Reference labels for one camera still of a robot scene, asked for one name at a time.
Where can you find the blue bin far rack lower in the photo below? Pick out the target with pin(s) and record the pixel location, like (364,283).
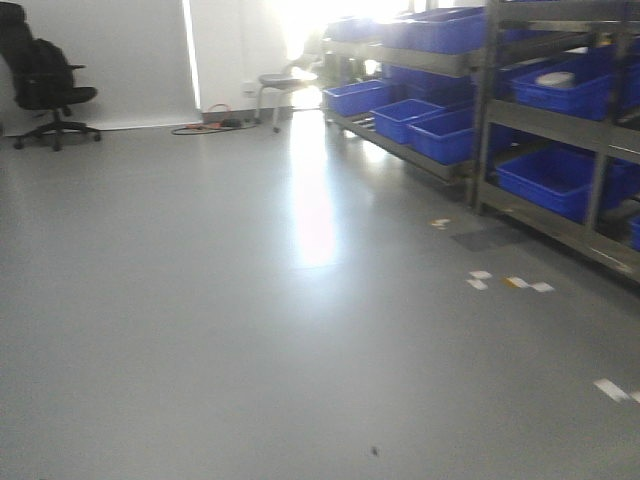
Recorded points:
(447,138)

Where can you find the far steel shelf rack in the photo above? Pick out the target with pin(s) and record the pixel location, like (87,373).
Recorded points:
(427,61)

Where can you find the grey stool chair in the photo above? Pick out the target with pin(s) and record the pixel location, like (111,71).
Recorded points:
(296,75)

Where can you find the blue bin near rack bottom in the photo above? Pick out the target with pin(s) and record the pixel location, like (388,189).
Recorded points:
(560,178)

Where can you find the black office chair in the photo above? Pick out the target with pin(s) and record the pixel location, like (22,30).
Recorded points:
(42,77)

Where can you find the blue bin rack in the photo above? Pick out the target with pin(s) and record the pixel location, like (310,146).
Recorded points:
(578,87)
(560,178)
(447,138)

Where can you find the blue bin near rack middle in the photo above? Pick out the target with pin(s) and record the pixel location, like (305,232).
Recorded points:
(578,87)

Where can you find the near steel shelf rack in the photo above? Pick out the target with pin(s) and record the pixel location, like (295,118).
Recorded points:
(523,36)

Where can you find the steel shelf rack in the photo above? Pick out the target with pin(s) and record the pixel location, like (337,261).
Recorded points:
(523,36)
(427,61)

